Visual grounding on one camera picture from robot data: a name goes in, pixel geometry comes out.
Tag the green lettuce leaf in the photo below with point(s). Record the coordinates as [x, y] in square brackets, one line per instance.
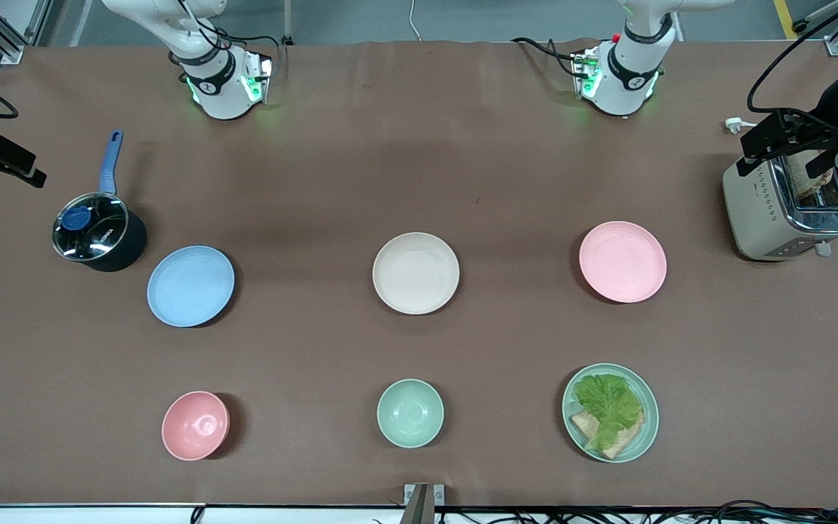
[608, 404]

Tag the beige chrome toaster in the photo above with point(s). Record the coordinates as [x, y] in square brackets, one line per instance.
[761, 211]

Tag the left base connector box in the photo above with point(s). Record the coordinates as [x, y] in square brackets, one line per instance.
[585, 73]

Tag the glass lid with blue knob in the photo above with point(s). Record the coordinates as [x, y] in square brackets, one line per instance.
[95, 229]

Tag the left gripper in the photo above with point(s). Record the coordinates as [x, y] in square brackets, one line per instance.
[823, 121]

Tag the pink plate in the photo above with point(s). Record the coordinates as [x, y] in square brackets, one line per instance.
[623, 262]

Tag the base connector box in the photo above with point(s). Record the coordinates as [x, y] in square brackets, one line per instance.
[585, 73]
[259, 80]

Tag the blue plate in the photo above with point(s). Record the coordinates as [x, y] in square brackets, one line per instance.
[190, 286]

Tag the right base connector box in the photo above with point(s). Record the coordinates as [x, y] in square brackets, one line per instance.
[259, 80]

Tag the toast slice in toaster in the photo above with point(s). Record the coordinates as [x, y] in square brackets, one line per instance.
[804, 182]

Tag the metal bracket at table edge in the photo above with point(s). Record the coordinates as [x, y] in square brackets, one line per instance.
[423, 502]

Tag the green plate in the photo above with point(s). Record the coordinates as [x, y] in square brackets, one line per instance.
[648, 429]

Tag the beige plate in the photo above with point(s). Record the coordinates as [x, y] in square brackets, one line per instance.
[416, 274]

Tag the green bowl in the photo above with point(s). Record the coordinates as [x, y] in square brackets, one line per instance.
[410, 413]

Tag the pink bowl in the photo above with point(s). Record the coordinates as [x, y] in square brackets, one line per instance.
[195, 426]

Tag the brown table cover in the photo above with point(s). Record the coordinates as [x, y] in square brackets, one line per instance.
[419, 182]

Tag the brown bread slice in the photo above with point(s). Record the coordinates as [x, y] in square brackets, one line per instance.
[626, 439]

